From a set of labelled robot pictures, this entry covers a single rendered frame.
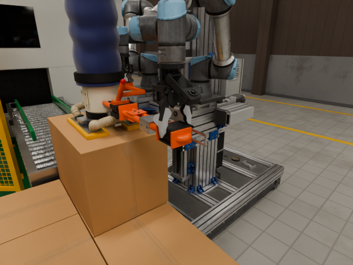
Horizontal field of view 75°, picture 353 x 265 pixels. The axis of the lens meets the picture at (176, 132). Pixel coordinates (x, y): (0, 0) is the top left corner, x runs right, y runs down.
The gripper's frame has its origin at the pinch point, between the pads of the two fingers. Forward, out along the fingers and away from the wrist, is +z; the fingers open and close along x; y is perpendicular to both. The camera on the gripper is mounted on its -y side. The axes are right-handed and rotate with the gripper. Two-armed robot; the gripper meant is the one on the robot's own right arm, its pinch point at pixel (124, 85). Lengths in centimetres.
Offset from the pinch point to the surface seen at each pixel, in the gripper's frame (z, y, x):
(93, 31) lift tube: -30, 39, -30
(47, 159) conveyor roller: 54, -37, -49
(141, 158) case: 23, 58, -21
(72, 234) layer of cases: 53, 51, -53
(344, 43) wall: -32, -68, 558
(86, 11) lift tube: -37, 39, -32
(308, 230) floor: 107, 92, 100
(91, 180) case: 26, 59, -44
